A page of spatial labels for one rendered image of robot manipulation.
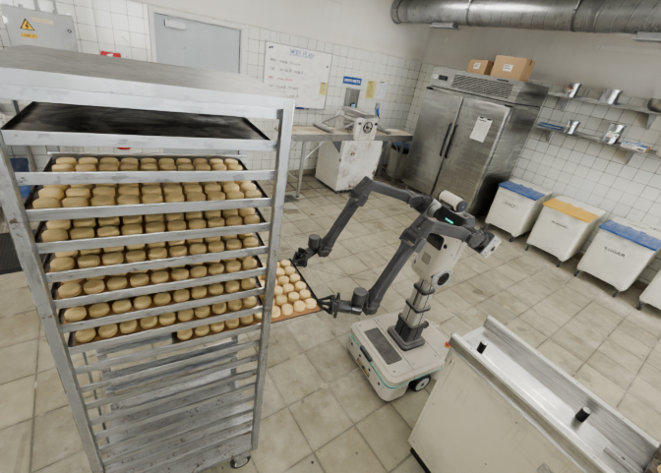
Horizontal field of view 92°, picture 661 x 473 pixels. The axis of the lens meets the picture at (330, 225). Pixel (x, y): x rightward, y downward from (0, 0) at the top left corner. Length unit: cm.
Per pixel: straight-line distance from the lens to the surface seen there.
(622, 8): 461
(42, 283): 107
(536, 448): 168
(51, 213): 100
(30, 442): 245
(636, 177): 545
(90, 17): 458
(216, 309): 128
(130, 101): 89
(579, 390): 183
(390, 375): 225
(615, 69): 559
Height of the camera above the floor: 194
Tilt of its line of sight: 27 degrees down
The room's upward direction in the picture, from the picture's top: 11 degrees clockwise
